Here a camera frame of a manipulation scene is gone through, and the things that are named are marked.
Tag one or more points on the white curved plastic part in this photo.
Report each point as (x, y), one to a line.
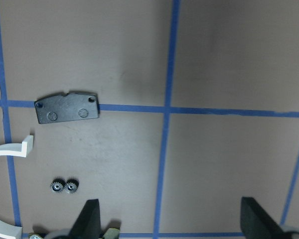
(23, 149)

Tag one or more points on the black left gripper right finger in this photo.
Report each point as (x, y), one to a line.
(256, 223)

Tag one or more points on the small black flat part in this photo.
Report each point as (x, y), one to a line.
(65, 107)

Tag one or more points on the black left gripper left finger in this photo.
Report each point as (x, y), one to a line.
(88, 223)

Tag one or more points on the small black bearing gear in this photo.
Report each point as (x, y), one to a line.
(57, 185)

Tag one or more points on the olive brake shoe part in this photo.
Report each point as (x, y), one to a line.
(110, 233)

